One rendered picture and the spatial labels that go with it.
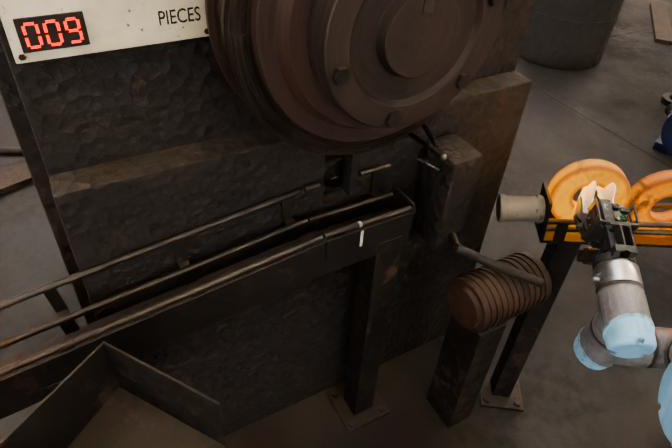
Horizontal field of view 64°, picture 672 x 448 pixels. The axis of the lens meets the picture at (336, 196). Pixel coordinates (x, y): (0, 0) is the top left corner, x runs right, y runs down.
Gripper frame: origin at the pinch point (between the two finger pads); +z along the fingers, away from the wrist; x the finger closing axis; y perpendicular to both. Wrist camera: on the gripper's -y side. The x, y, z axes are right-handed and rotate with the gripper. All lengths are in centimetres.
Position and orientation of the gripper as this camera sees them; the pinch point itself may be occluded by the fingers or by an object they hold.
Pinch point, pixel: (591, 186)
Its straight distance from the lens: 120.5
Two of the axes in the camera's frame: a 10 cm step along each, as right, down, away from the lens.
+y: 0.2, -6.0, -8.0
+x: -9.9, -1.1, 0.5
